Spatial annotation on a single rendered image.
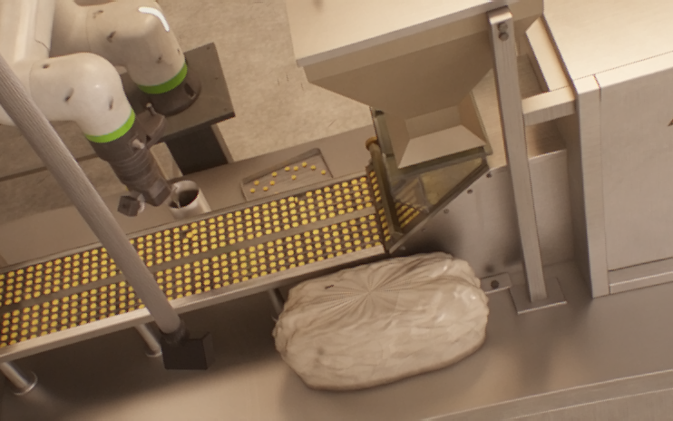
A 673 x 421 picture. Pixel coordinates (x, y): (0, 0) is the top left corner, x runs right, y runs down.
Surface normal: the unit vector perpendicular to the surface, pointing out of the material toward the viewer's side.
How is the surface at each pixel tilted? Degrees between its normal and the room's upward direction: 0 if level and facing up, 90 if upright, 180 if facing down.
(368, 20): 0
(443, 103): 114
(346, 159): 0
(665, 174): 90
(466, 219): 90
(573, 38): 0
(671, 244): 90
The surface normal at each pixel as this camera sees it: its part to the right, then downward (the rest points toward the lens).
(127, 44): -0.15, 0.75
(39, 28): 0.77, -0.25
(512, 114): 0.14, 0.74
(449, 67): 0.22, 0.93
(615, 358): -0.24, -0.62
